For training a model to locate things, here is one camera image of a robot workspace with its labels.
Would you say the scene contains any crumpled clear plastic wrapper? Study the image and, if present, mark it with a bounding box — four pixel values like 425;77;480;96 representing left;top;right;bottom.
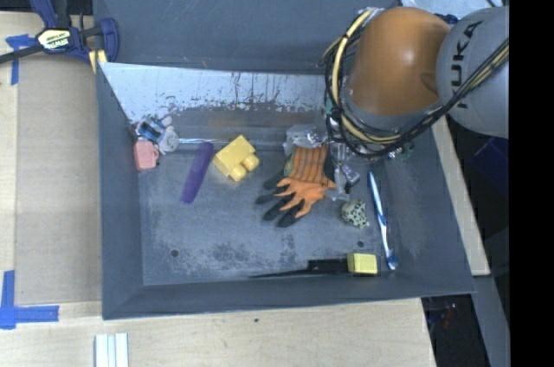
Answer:
283;124;329;158

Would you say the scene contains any grey metal bin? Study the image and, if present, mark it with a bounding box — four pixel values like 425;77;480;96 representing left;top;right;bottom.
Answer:
91;0;478;321

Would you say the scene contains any orange and black glove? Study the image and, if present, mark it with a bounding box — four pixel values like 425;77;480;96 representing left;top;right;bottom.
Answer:
254;143;338;229

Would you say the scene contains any yellow toy brick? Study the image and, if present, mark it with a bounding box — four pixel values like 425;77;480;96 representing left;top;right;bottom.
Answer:
211;134;261;183

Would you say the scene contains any yellow sponge block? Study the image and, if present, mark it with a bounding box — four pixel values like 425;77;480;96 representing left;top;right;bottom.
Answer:
346;252;379;276

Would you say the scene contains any spotted cream toy animal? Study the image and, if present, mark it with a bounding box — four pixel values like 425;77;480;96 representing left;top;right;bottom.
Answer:
340;199;370;229

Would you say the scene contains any pink toy cup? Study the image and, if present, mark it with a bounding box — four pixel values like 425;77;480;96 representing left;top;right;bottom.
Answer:
132;140;160;172

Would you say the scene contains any purple comb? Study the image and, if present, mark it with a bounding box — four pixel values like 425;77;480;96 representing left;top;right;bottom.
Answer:
179;141;215;205

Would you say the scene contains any white and blue toy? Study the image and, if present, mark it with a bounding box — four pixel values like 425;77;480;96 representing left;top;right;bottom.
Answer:
135;115;180;156

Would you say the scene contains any blue and white toothbrush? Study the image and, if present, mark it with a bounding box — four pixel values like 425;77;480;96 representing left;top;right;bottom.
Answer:
367;170;399;271

